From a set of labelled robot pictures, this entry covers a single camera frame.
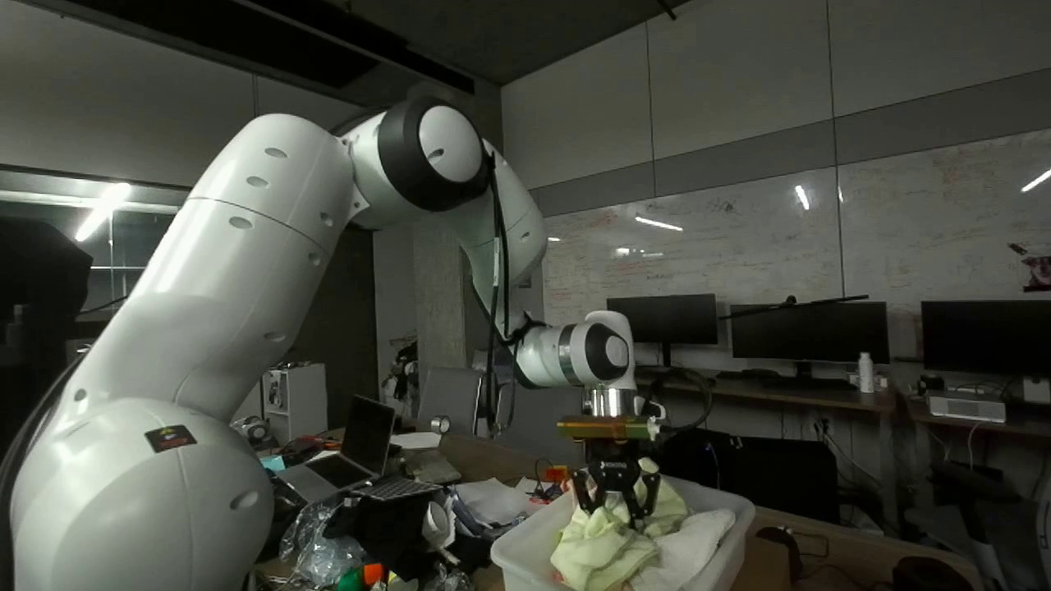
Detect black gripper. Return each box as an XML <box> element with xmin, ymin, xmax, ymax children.
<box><xmin>570</xmin><ymin>438</ymin><xmax>666</xmax><ymax>533</ymax></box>

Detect light green cloth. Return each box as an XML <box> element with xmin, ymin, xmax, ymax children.
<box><xmin>548</xmin><ymin>456</ymin><xmax>692</xmax><ymax>591</ymax></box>

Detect off-white towel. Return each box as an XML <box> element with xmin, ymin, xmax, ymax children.
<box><xmin>633</xmin><ymin>503</ymin><xmax>743</xmax><ymax>591</ymax></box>

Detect white plastic bin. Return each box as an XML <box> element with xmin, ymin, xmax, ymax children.
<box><xmin>491</xmin><ymin>474</ymin><xmax>762</xmax><ymax>591</ymax></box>

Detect white paper sheets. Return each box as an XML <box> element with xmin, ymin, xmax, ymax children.
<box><xmin>452</xmin><ymin>476</ymin><xmax>544</xmax><ymax>543</ymax></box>

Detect small black computer monitor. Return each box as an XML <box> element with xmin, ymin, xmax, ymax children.
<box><xmin>604</xmin><ymin>291</ymin><xmax>724</xmax><ymax>372</ymax></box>

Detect long wooden desk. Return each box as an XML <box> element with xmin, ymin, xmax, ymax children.
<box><xmin>633</xmin><ymin>369</ymin><xmax>1051</xmax><ymax>444</ymax></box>

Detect black fabric bag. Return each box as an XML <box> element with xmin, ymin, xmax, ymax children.
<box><xmin>344</xmin><ymin>482</ymin><xmax>453</xmax><ymax>576</ymax></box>

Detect open silver laptop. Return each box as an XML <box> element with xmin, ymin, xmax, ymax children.
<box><xmin>272</xmin><ymin>395</ymin><xmax>401</xmax><ymax>506</ymax></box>

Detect wide black computer monitor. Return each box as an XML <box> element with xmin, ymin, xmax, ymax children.
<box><xmin>919</xmin><ymin>298</ymin><xmax>1051</xmax><ymax>381</ymax></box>
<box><xmin>730</xmin><ymin>298</ymin><xmax>895</xmax><ymax>385</ymax></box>

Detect white bottle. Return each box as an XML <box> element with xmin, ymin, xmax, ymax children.
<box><xmin>856</xmin><ymin>349</ymin><xmax>882</xmax><ymax>396</ymax></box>

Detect clear plastic bag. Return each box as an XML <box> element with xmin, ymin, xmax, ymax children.
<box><xmin>272</xmin><ymin>503</ymin><xmax>369</xmax><ymax>591</ymax></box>

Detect white box device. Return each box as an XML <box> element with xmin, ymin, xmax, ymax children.
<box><xmin>927</xmin><ymin>390</ymin><xmax>1008</xmax><ymax>430</ymax></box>

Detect yellow wrist camera mount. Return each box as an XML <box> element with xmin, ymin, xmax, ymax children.
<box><xmin>551</xmin><ymin>412</ymin><xmax>666</xmax><ymax>444</ymax></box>

